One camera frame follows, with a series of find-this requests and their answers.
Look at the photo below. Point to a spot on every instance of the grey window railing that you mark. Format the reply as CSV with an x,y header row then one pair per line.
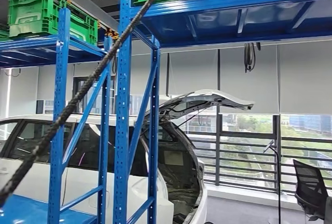
x,y
246,135

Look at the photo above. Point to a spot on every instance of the black floor stand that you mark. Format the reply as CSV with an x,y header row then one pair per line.
x,y
278,181

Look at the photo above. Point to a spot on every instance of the blue steel shelf rack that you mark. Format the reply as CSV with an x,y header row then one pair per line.
x,y
60,61
121,112

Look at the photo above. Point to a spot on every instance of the grey roller blind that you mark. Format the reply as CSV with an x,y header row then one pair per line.
x,y
192,74
137,71
305,78
264,88

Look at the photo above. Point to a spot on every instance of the white car tailgate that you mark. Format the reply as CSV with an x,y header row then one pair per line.
x,y
220,98

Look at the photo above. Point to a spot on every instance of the dark window frame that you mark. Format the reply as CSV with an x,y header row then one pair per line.
x,y
75,95

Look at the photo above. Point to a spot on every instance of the grey cloth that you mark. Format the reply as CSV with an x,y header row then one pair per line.
x,y
329,212

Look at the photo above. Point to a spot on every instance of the black mesh office chair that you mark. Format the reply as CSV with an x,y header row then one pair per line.
x,y
308,181

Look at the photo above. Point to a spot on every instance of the white car body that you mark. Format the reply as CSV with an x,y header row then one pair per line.
x,y
31,181

